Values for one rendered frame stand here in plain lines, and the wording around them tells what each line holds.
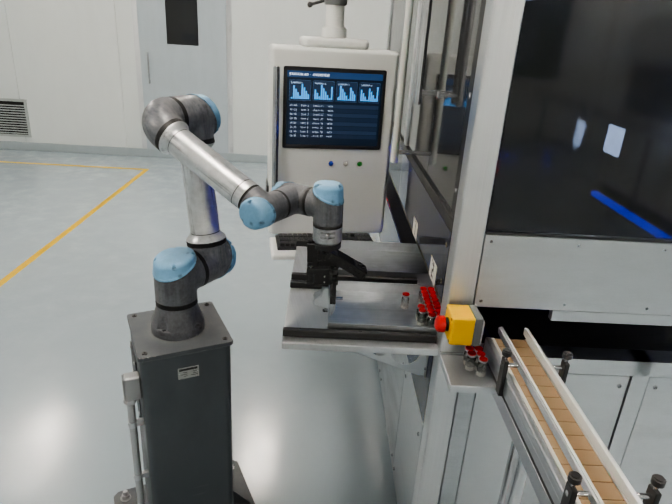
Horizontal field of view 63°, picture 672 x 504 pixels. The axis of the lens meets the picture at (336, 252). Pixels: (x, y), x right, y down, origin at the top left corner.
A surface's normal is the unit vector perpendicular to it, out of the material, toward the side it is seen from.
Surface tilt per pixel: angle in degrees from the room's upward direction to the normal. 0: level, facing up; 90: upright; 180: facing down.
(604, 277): 90
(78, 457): 0
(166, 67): 90
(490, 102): 90
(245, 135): 90
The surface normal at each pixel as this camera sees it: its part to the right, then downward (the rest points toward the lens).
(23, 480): 0.06, -0.92
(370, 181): 0.17, 0.39
